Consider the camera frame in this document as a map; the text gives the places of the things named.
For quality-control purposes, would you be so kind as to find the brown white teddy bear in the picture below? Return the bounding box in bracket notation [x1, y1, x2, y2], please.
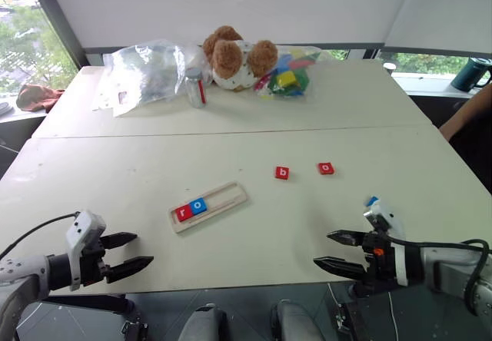
[201, 25, 279, 92]

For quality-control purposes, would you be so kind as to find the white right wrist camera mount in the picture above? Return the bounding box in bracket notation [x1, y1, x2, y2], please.
[362, 200, 410, 288]

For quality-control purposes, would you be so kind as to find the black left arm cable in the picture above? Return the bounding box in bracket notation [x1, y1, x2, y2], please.
[0, 211, 81, 261]

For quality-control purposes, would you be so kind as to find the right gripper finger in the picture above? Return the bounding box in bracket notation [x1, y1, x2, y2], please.
[312, 256, 369, 281]
[326, 230, 367, 248]

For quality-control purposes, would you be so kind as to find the clear plastic bag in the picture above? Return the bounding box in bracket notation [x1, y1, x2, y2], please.
[91, 38, 211, 118]

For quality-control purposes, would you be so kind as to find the blue letter tile o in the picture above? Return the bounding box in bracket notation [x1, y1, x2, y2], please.
[189, 197, 209, 217]

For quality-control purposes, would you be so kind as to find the small clear bottle red label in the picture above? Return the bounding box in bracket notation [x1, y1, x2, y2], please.
[184, 68, 209, 109]

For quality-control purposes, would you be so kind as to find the bag of colourful blocks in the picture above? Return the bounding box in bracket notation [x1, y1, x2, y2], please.
[252, 46, 328, 102]

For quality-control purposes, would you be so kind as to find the red letter tile r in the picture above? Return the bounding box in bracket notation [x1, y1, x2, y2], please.
[175, 204, 195, 223]

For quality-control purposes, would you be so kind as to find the wooden letter tray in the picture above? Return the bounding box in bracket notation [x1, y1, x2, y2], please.
[168, 180, 249, 236]

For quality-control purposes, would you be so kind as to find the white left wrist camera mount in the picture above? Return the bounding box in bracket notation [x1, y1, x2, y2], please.
[65, 210, 107, 292]

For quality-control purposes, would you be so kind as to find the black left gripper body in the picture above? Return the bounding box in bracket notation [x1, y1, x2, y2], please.
[78, 234, 111, 287]

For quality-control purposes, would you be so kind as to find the grey rounded shape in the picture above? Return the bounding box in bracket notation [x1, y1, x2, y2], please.
[178, 303, 228, 341]
[270, 299, 324, 341]

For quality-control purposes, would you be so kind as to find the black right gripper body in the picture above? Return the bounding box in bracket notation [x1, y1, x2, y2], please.
[354, 228, 401, 298]

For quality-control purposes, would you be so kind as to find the reddish brown cloth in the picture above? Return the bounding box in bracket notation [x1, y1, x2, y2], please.
[15, 83, 66, 114]

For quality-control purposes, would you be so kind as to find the dark green mug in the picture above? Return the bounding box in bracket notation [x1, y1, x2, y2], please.
[450, 57, 492, 93]

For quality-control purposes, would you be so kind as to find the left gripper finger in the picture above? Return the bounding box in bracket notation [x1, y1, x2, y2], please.
[100, 232, 138, 251]
[105, 256, 155, 285]

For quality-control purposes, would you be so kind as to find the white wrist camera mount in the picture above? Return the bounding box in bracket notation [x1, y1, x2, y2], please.
[65, 210, 107, 292]
[362, 200, 410, 288]

